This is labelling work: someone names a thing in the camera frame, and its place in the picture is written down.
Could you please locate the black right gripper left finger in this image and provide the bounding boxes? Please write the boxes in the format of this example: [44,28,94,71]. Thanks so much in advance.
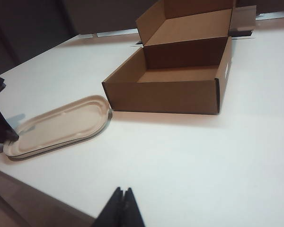
[93,187,125,227]

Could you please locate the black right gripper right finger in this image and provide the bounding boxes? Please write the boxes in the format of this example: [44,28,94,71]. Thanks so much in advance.
[124,187,146,227]

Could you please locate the large dark rounded panel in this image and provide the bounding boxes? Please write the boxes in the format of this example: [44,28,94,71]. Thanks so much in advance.
[63,0,162,36]

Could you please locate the brown corrugated cardboard box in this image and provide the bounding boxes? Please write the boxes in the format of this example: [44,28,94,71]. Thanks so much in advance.
[101,0,235,115]

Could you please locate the beige moulded pulp lid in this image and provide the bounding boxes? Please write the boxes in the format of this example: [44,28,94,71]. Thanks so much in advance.
[2,95,111,162]

